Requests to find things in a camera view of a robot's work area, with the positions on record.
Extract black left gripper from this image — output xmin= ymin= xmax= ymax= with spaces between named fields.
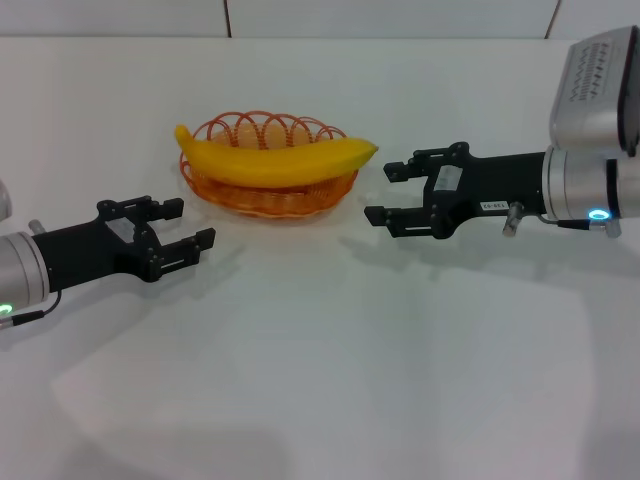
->
xmin=31 ymin=195 xmax=217 ymax=302

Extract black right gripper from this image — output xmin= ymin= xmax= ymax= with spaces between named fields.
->
xmin=363 ymin=141 xmax=545 ymax=241

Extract orange woven plastic basket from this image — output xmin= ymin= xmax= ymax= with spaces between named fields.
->
xmin=178 ymin=109 xmax=360 ymax=220

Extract yellow banana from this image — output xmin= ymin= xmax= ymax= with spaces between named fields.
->
xmin=173 ymin=124 xmax=380 ymax=190

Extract right gripper silver connector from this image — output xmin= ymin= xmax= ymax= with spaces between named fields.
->
xmin=501 ymin=200 xmax=524 ymax=237

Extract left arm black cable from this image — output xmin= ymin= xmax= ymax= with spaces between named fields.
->
xmin=0 ymin=291 xmax=64 ymax=330

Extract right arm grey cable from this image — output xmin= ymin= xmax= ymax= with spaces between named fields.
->
xmin=538 ymin=214 xmax=624 ymax=240

